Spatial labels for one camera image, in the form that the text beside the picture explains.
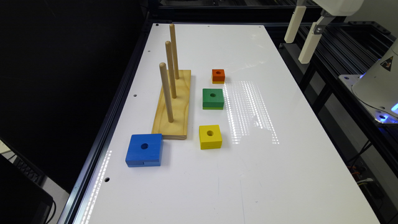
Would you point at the middle wooden peg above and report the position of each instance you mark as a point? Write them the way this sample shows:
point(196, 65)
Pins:
point(168, 47)

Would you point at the wooden peg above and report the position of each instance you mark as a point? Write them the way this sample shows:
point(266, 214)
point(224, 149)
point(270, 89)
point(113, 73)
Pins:
point(166, 88)
point(168, 47)
point(174, 50)

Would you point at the wooden peg base board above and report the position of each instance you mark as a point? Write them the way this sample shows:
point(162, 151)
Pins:
point(176, 130)

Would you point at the far wooden peg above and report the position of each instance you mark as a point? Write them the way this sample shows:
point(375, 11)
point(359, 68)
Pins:
point(174, 50)

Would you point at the orange wooden block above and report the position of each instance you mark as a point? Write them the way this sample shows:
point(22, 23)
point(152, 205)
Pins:
point(218, 76)

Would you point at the near wooden peg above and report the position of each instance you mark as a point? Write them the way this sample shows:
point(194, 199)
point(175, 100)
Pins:
point(166, 88)

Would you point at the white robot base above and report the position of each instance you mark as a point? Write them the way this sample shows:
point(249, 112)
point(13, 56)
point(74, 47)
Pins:
point(376, 89)

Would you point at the blue wooden block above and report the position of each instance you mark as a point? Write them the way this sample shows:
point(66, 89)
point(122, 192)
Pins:
point(144, 150)

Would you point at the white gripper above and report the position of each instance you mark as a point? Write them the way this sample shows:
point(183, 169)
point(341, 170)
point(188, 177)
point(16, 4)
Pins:
point(333, 7)

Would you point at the yellow wooden block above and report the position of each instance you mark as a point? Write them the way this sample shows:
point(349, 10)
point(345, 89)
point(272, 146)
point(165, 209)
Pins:
point(210, 137)

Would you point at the green wooden block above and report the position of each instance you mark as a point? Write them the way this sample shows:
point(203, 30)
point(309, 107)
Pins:
point(213, 99)

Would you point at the black monitor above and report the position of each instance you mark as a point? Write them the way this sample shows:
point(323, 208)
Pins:
point(22, 201)

